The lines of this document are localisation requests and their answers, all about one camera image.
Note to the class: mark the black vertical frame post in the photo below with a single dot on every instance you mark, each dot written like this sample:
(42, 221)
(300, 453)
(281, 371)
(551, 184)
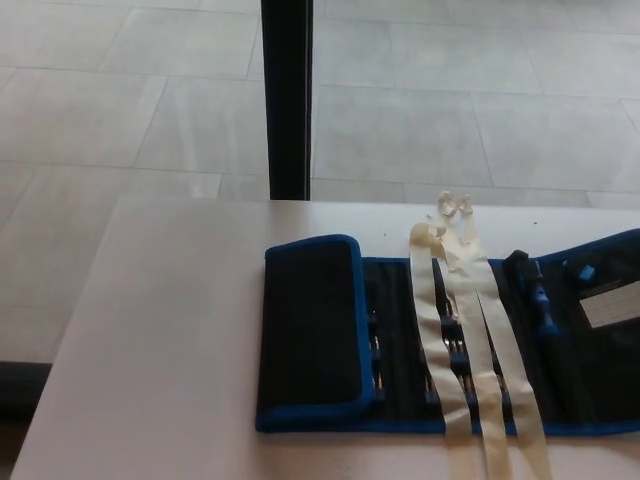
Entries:
(286, 100)

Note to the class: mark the small blue cube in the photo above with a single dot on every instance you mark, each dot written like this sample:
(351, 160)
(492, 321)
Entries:
(586, 273)

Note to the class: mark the white grid card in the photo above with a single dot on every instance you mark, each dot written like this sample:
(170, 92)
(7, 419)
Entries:
(612, 307)

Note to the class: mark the black blue-trimmed toolkit pouch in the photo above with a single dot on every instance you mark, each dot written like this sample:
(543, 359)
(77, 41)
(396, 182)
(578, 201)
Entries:
(310, 325)

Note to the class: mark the dark base under table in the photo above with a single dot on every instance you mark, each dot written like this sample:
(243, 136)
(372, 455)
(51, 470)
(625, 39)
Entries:
(22, 387)

